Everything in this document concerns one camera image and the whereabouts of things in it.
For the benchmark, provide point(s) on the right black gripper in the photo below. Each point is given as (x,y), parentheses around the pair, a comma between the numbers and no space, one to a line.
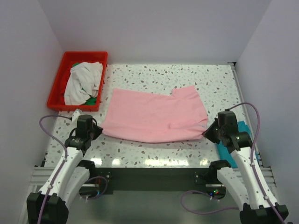
(208,133)

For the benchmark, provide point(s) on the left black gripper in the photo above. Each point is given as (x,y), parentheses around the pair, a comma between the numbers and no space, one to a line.
(98,131)

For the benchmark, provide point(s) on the pink t shirt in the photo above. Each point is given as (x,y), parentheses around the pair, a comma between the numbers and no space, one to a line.
(155,118)

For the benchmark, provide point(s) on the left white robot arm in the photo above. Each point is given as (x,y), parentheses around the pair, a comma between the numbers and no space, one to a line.
(50,205)

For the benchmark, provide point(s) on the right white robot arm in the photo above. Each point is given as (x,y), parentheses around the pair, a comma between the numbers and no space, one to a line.
(256,203)

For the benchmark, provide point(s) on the teal folded t shirt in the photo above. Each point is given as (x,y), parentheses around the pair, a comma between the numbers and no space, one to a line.
(244,133)

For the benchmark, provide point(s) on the green t shirt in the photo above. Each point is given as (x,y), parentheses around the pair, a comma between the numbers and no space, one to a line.
(91,100)

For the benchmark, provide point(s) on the red plastic bin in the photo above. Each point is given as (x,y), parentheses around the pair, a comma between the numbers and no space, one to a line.
(56,97)

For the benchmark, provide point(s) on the white t shirt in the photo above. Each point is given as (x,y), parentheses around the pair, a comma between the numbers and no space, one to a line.
(84,81)

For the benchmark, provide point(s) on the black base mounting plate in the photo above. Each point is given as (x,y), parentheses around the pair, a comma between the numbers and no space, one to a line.
(161,179)

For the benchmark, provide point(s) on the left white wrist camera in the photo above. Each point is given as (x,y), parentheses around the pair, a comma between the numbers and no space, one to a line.
(76,114)

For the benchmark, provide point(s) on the aluminium frame rail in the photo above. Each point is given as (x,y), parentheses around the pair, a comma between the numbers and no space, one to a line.
(41,174)

